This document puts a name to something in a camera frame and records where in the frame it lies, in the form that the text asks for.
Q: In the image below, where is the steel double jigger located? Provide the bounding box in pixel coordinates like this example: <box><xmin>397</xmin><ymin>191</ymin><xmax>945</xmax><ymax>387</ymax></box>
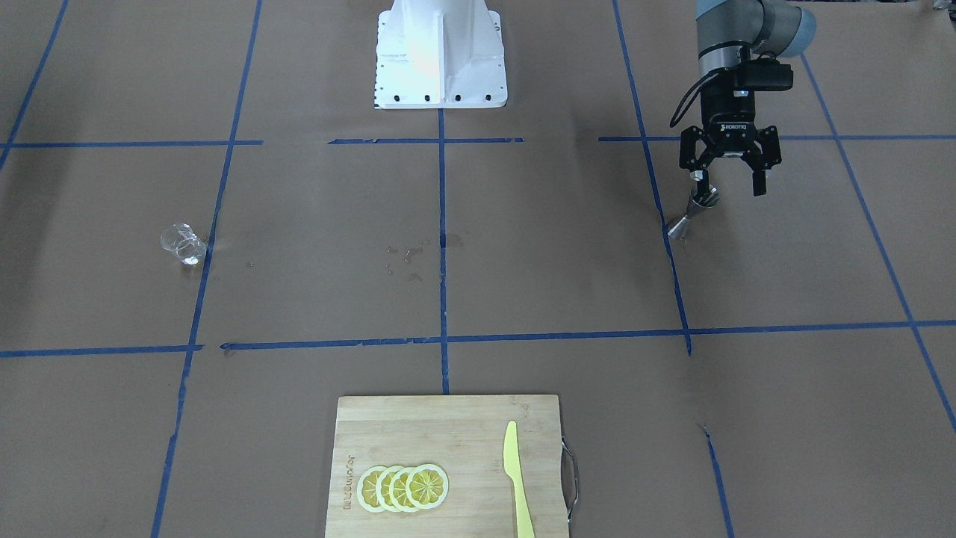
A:
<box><xmin>667</xmin><ymin>185</ymin><xmax>720</xmax><ymax>241</ymax></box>

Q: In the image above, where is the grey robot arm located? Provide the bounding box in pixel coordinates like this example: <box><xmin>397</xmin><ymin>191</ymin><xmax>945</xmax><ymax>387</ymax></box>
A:
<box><xmin>670</xmin><ymin>1</ymin><xmax>817</xmax><ymax>208</ymax></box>

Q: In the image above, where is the clear glass measuring cup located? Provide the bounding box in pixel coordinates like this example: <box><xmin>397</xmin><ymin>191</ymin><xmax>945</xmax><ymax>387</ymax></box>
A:
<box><xmin>158</xmin><ymin>223</ymin><xmax>208</xmax><ymax>267</ymax></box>

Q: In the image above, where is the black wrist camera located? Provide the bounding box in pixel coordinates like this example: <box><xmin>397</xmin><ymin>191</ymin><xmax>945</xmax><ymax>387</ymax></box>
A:
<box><xmin>733</xmin><ymin>58</ymin><xmax>793</xmax><ymax>92</ymax></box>

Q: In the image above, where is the yellow plastic knife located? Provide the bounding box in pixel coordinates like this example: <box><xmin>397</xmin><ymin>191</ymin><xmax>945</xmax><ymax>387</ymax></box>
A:
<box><xmin>503</xmin><ymin>420</ymin><xmax>536</xmax><ymax>537</ymax></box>

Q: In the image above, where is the lemon slice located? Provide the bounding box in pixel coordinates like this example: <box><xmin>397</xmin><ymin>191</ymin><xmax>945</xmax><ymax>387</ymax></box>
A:
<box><xmin>406</xmin><ymin>463</ymin><xmax>450</xmax><ymax>510</ymax></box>
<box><xmin>387</xmin><ymin>466</ymin><xmax>419</xmax><ymax>513</ymax></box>
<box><xmin>358</xmin><ymin>466</ymin><xmax>387</xmax><ymax>513</ymax></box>
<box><xmin>373</xmin><ymin>466</ymin><xmax>403</xmax><ymax>512</ymax></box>

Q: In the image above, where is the bamboo cutting board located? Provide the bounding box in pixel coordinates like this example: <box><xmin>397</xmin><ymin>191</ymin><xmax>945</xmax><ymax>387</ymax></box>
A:
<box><xmin>325</xmin><ymin>395</ymin><xmax>571</xmax><ymax>537</ymax></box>

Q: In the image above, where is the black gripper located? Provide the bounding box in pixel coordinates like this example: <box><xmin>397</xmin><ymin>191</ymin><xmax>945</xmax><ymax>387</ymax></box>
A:
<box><xmin>679</xmin><ymin>71</ymin><xmax>782</xmax><ymax>205</ymax></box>

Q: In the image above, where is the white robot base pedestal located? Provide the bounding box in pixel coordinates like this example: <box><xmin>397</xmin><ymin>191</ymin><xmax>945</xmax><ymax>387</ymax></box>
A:
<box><xmin>373</xmin><ymin>1</ymin><xmax>509</xmax><ymax>110</ymax></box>

